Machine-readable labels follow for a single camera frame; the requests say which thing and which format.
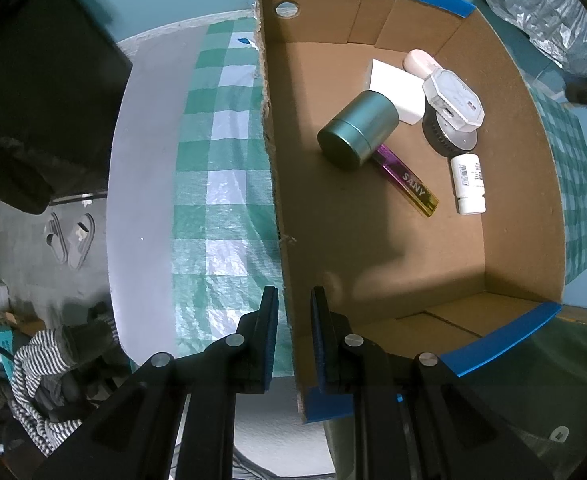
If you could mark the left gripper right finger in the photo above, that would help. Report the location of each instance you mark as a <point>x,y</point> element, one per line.
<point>328,332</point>

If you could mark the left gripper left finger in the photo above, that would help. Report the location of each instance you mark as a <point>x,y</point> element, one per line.
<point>259,330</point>

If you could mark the blue cardboard box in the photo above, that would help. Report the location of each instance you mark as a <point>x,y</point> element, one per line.
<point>465,287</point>

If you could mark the pink yellow lighter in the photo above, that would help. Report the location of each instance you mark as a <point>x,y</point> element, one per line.
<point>405,180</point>

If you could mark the teal metal tin can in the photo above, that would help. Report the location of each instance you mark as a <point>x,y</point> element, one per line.
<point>352,136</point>

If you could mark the white pill bottle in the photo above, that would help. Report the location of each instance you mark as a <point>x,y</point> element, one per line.
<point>468,184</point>

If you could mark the round grey white disc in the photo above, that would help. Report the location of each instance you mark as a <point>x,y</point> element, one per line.
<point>444,139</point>

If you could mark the white square box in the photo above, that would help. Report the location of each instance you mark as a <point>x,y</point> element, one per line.
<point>402,89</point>

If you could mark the white octagonal box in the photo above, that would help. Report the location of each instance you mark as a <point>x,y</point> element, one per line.
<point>453,100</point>

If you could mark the white oval case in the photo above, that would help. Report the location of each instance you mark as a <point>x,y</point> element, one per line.
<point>420,64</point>

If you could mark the teal checkered plastic tablecloth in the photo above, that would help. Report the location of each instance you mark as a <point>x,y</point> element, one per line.
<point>225,244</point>

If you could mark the striped cloth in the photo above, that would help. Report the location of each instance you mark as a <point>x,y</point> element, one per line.
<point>56,376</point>

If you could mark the black hanging garment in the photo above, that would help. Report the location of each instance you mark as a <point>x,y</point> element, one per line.
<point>62,81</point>

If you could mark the silver foil sheet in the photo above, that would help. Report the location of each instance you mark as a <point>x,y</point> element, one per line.
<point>557,28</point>

